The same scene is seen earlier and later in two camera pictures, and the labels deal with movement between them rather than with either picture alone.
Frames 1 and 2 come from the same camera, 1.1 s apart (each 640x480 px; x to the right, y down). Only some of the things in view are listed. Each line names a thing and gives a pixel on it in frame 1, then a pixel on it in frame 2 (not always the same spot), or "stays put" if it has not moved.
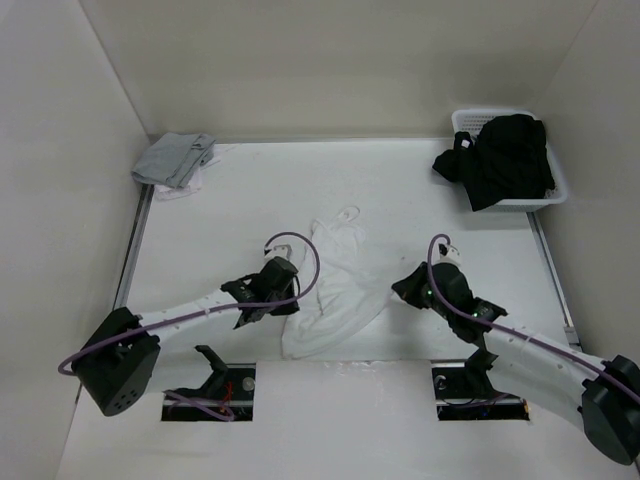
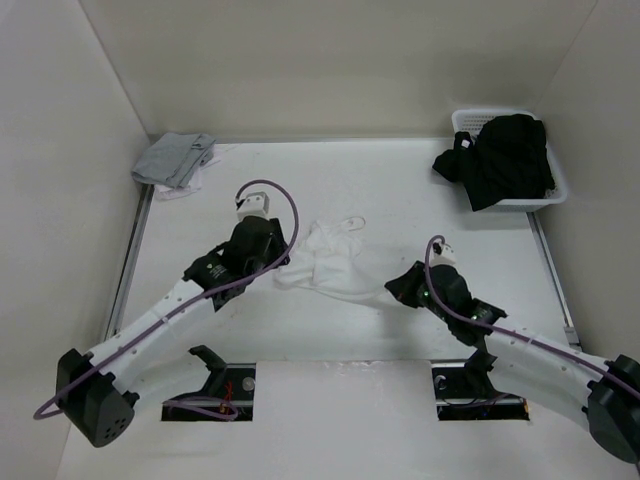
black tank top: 508,159 stays put
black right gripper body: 418,291 stays put
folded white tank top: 166,193 stays put
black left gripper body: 287,294 -> 276,250
